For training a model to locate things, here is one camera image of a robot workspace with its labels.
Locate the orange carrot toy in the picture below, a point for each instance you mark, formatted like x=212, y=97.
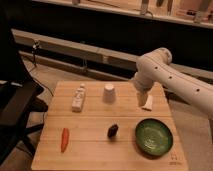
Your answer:
x=64, y=139

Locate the dark eggplant toy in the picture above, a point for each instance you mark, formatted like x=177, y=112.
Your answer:
x=112, y=131

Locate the white small bottle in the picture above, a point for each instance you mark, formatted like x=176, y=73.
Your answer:
x=78, y=99

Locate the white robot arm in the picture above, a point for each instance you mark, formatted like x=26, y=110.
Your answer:
x=154, y=67

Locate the green ceramic bowl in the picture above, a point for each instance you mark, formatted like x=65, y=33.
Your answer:
x=153, y=137

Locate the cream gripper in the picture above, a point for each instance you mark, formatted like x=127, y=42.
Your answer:
x=142, y=98

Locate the black office chair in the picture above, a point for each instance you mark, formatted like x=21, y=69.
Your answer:
x=18, y=96

